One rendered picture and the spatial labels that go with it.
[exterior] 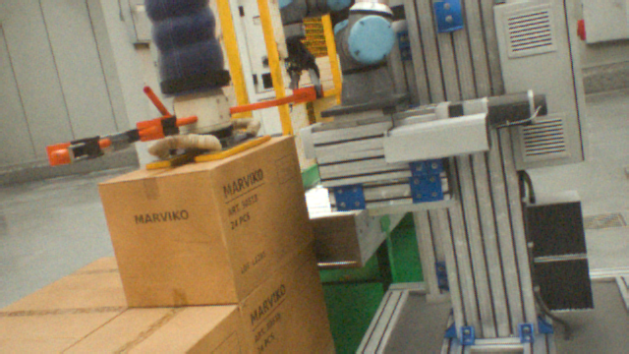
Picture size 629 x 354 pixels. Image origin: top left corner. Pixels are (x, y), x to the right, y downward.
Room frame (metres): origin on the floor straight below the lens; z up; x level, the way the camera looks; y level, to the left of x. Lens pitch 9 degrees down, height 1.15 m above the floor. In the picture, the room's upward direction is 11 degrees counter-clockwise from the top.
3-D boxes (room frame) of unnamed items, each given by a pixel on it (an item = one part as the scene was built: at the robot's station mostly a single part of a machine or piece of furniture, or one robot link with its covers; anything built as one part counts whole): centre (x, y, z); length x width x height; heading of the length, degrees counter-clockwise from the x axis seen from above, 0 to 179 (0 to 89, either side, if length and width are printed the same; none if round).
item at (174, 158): (2.14, 0.41, 0.97); 0.34 x 0.10 x 0.05; 156
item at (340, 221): (2.44, 0.20, 0.58); 0.70 x 0.03 x 0.06; 67
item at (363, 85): (1.84, -0.19, 1.09); 0.15 x 0.15 x 0.10
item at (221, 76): (2.10, 0.32, 1.19); 0.23 x 0.23 x 0.04
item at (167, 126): (1.88, 0.43, 1.07); 0.10 x 0.08 x 0.06; 66
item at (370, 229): (3.39, -0.55, 0.50); 2.31 x 0.05 x 0.19; 157
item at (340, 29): (1.83, -0.19, 1.20); 0.13 x 0.12 x 0.14; 7
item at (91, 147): (1.59, 0.49, 1.07); 0.31 x 0.03 x 0.05; 169
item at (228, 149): (2.07, 0.24, 0.97); 0.34 x 0.10 x 0.05; 156
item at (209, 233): (2.09, 0.35, 0.74); 0.60 x 0.40 x 0.40; 157
